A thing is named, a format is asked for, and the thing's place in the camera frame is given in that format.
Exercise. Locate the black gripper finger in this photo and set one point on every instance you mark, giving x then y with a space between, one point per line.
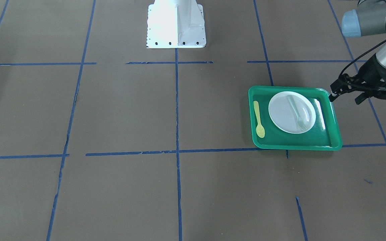
339 86
364 96

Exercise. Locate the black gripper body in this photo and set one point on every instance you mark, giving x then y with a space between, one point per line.
376 71

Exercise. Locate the translucent plastic fork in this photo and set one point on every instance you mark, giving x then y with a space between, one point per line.
299 120

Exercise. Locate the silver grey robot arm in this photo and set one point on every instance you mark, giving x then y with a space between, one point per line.
369 18

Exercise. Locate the green plastic tray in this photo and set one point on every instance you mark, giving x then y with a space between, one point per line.
324 135

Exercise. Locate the white round plate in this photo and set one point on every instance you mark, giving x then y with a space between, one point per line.
283 117

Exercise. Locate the yellow plastic spoon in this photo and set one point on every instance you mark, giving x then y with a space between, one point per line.
260 130

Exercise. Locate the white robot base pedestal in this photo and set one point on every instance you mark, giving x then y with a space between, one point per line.
175 24

